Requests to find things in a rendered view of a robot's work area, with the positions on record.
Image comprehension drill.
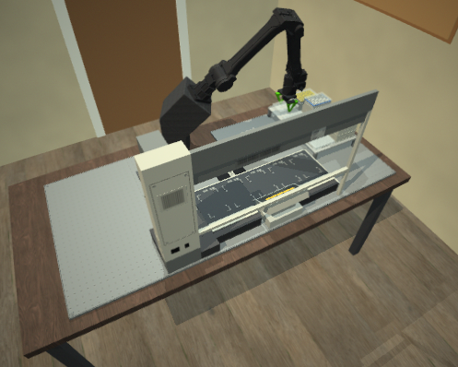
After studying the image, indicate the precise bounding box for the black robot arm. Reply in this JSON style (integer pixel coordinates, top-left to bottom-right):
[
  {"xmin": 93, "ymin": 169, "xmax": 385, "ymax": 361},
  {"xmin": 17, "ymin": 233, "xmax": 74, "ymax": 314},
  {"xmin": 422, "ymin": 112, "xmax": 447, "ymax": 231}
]
[{"xmin": 187, "ymin": 7, "xmax": 308, "ymax": 104}]

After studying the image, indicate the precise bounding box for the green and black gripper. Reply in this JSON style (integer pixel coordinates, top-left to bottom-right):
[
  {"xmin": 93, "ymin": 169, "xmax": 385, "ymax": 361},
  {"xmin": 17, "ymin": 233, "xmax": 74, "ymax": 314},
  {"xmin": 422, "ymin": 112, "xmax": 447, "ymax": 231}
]
[{"xmin": 276, "ymin": 84, "xmax": 298, "ymax": 112}]

